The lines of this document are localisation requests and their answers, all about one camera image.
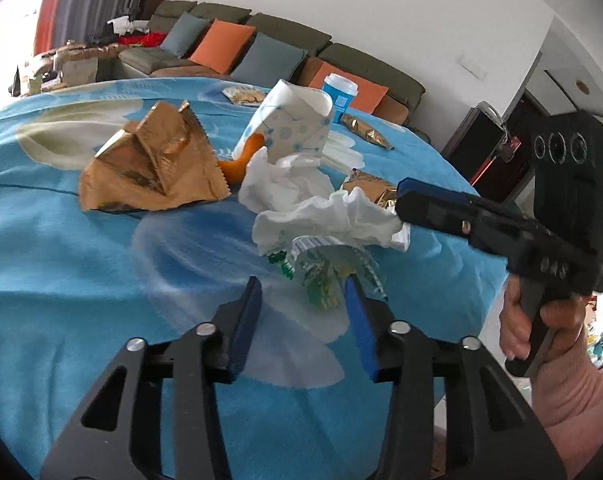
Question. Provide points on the orange cushion near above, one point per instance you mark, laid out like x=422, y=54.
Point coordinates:
x=369, y=94

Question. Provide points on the large gold foil bag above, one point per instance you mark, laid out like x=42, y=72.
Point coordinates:
x=161, y=163

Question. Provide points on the green white plastic wrapper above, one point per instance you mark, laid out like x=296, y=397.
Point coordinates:
x=322, y=264

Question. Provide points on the snack picture packet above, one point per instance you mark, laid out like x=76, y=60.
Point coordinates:
x=243, y=95

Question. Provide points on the pink right sleeve forearm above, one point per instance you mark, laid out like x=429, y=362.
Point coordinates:
x=568, y=400

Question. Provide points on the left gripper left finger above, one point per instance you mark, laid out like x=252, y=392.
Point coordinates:
x=115, y=431

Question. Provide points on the blue cup with white lid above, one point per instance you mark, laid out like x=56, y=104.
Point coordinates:
x=342, y=91

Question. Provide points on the gold candy wrapper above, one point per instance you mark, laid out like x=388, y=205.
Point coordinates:
x=381, y=192

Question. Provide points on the dark green sofa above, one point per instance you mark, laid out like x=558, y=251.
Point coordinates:
x=404, y=92

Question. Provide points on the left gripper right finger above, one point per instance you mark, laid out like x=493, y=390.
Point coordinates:
x=492, y=432

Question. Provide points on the teal cushion far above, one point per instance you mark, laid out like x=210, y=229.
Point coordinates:
x=183, y=34

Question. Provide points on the white blue-dotted paper cup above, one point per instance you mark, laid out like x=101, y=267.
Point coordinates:
x=293, y=120

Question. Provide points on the right hand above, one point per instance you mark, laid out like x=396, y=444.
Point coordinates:
x=566, y=317

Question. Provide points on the cluttered coffee table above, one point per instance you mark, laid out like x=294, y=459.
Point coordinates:
x=65, y=67

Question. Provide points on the orange cushion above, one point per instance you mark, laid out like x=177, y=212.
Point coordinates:
x=369, y=94
x=222, y=45

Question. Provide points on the orange cushion far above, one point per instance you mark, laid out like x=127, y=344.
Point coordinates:
x=222, y=45

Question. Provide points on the white tissue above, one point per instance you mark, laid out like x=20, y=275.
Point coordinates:
x=294, y=198

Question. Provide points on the teal cushion near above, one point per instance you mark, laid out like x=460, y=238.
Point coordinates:
x=267, y=61

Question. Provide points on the small gold snack packet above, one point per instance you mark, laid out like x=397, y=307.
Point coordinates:
x=365, y=132

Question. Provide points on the orange peel piece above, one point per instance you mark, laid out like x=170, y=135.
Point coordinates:
x=234, y=170

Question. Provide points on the teal cushion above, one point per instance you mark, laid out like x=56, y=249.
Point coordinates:
x=183, y=34
x=267, y=61

